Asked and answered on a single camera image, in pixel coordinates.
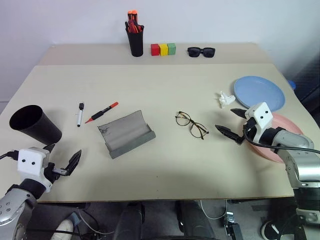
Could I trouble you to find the black floor cable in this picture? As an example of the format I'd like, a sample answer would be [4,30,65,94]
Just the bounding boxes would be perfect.
[26,208,116,238]

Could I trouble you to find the black sunglasses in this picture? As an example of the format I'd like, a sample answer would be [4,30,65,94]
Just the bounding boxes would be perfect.
[187,46,217,59]

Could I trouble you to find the red wooden block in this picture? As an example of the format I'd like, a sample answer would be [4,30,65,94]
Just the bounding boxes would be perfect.
[150,43,161,57]

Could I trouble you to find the black marker with red cap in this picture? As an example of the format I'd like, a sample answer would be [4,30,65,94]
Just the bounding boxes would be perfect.
[84,101,120,125]

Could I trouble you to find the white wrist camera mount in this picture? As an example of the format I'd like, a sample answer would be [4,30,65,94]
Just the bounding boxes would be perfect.
[16,147,53,194]
[244,101,274,146]

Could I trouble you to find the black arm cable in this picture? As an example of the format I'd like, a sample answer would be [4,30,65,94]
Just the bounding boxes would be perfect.
[243,128,320,155]
[0,149,20,161]

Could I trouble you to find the open grey glasses case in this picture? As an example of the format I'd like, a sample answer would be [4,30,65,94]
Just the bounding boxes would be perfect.
[96,109,157,160]

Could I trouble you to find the white marker with black cap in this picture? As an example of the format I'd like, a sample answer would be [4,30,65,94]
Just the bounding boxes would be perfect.
[75,102,86,128]

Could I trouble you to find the dark rounded shape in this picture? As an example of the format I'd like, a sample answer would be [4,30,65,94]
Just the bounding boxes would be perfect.
[112,201,151,240]
[175,199,216,240]

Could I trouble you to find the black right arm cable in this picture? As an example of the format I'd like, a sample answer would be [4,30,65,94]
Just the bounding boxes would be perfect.
[243,128,320,155]

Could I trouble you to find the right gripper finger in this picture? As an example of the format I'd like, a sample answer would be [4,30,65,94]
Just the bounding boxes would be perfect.
[214,124,244,145]
[229,108,249,120]

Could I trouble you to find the red and black pen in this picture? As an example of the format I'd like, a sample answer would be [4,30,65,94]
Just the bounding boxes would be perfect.
[128,19,141,34]

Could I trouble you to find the black pen holder cup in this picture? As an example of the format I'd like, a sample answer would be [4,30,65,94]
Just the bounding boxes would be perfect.
[125,25,145,58]

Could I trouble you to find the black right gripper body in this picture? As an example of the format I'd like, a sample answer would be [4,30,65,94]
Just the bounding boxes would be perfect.
[241,116,259,145]

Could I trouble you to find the thin-framed clear eyeglasses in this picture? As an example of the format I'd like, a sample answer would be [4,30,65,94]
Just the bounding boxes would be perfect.
[174,110,210,141]

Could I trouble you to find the crumpled white tissue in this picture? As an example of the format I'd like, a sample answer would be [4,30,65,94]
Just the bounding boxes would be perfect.
[214,90,237,109]

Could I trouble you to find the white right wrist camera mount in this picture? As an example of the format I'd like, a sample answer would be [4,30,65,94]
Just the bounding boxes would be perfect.
[244,101,274,146]

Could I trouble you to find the blue plate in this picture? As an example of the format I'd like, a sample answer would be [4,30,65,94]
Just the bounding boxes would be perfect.
[233,75,286,113]

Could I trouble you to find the black chair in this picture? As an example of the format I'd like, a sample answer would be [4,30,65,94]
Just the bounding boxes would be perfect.
[290,56,320,107]

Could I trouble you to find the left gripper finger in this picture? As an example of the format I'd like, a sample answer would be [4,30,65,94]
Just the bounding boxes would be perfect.
[65,149,83,176]
[42,143,56,158]

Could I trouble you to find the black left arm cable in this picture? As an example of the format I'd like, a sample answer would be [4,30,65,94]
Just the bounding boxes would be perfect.
[0,149,20,161]

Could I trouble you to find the black floor box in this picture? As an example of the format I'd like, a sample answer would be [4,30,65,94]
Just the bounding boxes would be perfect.
[223,211,244,240]

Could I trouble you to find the white floor cable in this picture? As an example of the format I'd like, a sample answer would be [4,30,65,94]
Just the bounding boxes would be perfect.
[199,199,229,220]

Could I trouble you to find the black shoe with white sole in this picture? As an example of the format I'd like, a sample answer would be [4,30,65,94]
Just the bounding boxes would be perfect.
[260,219,281,240]

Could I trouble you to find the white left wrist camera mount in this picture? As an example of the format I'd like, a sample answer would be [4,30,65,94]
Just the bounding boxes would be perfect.
[16,147,53,194]

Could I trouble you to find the empty black plastic cup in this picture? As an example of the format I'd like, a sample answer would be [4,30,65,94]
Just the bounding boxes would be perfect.
[9,104,63,146]

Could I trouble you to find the pink plate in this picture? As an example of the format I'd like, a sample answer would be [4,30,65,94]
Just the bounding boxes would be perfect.
[245,111,305,165]

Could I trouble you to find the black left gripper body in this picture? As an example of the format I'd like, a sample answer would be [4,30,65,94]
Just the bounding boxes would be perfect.
[42,161,71,184]

